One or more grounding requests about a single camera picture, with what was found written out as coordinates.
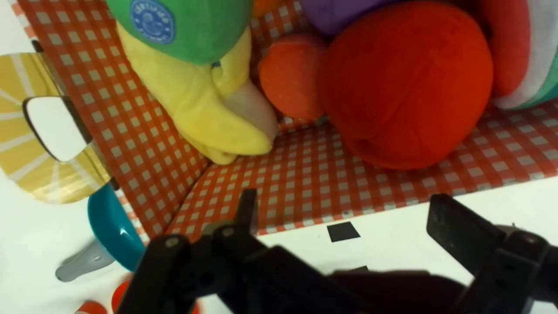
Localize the teal toy spoon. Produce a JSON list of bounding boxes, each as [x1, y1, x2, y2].
[[53, 182, 148, 284]]

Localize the striped watermelon slice plush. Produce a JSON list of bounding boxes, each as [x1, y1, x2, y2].
[[477, 0, 558, 111]]

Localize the yellow banana plush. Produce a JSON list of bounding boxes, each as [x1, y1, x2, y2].
[[114, 24, 280, 167]]

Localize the brown checkered cardboard box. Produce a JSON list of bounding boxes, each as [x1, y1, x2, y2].
[[15, 0, 558, 242]]

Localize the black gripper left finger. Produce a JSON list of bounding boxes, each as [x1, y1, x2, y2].
[[116, 186, 327, 314]]

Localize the yellow lemon slice toy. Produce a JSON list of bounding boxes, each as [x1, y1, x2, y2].
[[0, 50, 113, 205]]

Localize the purple plush toy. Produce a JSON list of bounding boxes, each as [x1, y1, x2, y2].
[[298, 0, 402, 38]]

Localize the black square marker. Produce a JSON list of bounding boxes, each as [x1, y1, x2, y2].
[[324, 219, 360, 243]]

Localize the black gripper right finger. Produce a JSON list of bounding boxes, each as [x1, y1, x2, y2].
[[425, 191, 558, 314]]

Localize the small orange plush toy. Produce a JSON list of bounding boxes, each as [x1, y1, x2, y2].
[[256, 32, 334, 121]]

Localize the green plush toy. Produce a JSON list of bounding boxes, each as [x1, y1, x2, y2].
[[104, 0, 254, 66]]

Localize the red plush ball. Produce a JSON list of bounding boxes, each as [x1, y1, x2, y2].
[[320, 0, 496, 170]]

